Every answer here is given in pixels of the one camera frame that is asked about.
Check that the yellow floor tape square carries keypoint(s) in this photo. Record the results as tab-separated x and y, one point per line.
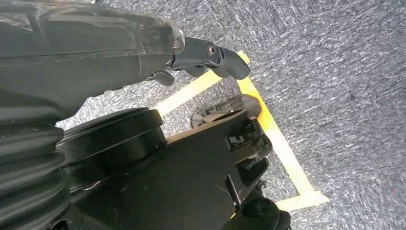
285	152

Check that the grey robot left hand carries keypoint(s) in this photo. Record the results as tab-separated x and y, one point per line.
79	57

